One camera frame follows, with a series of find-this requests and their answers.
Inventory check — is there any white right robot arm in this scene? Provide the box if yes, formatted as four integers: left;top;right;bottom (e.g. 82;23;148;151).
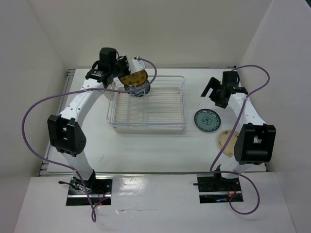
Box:
201;71;276;191

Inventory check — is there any yellow patterned plate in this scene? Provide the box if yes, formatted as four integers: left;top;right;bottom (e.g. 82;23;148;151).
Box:
119;70;148;86

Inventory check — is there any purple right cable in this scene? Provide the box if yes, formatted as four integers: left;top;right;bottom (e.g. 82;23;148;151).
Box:
209;65;271;214

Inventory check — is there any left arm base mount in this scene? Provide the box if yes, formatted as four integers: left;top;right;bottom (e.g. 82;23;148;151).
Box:
58;177;113;206

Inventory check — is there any teal blue floral plate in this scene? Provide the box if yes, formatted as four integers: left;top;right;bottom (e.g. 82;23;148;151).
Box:
194;109;221;133
123;83;151;97

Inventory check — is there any beige plate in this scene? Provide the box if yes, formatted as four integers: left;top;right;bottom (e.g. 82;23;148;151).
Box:
217;130;240;157

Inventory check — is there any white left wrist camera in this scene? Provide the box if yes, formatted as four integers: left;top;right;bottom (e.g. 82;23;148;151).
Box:
127;58;146;74

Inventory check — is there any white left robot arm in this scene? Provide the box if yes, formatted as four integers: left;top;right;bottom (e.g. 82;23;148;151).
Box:
48;48;130;194

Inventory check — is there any white wire dish rack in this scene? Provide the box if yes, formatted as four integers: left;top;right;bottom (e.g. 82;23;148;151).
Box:
106;75;188;130

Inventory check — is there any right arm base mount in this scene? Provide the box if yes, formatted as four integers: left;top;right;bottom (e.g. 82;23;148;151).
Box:
193;174;243;204

